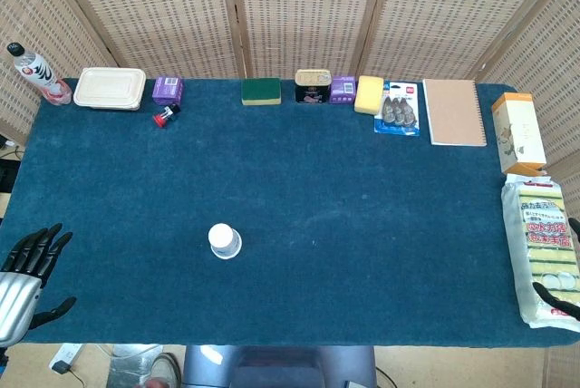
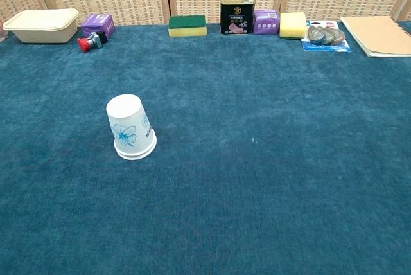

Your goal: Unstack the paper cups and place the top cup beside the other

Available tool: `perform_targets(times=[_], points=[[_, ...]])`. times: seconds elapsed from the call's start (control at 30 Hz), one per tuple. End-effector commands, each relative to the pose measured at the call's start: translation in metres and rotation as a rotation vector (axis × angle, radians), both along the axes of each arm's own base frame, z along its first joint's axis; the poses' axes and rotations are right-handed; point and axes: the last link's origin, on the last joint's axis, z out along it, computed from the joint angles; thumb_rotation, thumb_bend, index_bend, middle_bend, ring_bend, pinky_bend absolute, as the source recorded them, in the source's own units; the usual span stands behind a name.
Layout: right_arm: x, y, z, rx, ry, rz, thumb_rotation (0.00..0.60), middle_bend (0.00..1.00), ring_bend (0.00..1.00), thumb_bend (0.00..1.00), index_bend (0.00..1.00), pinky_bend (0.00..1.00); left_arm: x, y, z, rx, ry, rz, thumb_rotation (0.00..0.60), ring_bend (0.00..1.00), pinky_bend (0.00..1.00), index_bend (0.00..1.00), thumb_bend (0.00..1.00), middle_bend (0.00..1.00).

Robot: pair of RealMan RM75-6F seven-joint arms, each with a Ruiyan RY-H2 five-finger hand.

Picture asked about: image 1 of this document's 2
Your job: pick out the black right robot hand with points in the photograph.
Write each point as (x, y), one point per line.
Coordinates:
(555, 301)

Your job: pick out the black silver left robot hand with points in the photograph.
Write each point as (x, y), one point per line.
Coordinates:
(18, 290)

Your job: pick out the white paper cup blue flower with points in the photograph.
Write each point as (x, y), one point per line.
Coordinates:
(225, 258)
(223, 236)

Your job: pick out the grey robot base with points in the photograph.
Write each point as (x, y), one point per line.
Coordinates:
(281, 367)

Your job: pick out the plastic pack of sponges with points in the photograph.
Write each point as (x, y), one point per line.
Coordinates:
(541, 243)

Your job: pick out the white power strip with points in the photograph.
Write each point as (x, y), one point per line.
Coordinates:
(68, 354)

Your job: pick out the silver metal foot plate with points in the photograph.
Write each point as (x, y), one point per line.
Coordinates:
(129, 365)

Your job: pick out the grey shoe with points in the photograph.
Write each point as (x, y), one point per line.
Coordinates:
(165, 369)

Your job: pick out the orange white carton box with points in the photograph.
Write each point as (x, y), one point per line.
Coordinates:
(521, 132)

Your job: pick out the brown spiral notebook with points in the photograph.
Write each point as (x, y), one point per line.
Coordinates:
(454, 111)

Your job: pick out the clear plastic drink bottle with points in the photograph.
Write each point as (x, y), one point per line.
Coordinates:
(36, 71)

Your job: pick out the beige lidded food container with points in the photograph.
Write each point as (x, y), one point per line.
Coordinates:
(109, 88)

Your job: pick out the red black stamp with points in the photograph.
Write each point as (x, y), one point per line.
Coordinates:
(166, 117)

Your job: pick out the blue blister pack of hooks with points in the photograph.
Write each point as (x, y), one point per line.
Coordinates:
(398, 109)

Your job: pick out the purple cardboard box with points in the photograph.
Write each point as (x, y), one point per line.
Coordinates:
(344, 90)
(167, 90)

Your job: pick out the blue carpet table cloth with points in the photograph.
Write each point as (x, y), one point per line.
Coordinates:
(317, 202)

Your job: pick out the plain yellow sponge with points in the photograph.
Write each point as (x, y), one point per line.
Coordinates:
(368, 94)

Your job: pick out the green yellow scouring sponge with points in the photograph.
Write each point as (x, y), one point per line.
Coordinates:
(261, 91)

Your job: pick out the black luncheon meat can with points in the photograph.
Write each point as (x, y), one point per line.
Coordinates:
(312, 86)

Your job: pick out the bamboo folding screen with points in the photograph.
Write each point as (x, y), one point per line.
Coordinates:
(303, 12)

